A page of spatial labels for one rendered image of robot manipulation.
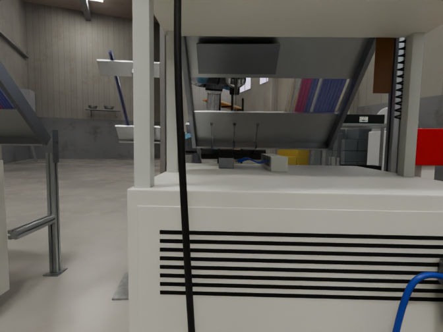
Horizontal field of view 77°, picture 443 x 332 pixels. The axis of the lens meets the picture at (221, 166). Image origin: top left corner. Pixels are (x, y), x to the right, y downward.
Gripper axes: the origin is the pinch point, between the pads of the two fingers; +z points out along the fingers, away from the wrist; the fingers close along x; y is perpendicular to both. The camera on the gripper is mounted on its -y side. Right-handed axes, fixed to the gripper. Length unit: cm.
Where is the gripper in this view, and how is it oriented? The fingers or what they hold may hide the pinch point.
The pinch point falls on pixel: (236, 87)
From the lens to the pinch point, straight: 124.4
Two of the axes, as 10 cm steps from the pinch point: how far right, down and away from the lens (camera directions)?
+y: 0.0, -7.8, -6.3
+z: -0.2, 6.3, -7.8
